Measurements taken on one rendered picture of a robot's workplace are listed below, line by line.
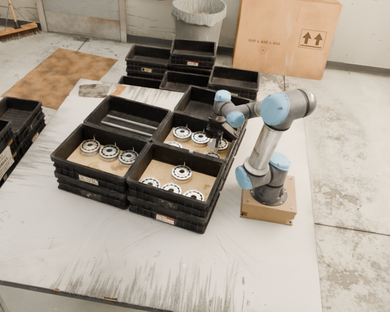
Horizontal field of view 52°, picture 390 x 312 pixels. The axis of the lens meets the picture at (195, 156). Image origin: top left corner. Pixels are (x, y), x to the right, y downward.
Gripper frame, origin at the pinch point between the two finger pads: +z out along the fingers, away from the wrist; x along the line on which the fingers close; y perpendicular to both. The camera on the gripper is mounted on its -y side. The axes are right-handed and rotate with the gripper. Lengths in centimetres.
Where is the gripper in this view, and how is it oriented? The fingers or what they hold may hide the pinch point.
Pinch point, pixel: (218, 148)
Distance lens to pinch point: 213.6
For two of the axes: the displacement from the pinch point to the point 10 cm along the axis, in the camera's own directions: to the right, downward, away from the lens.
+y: -9.5, -2.8, 1.6
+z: -0.9, 7.1, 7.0
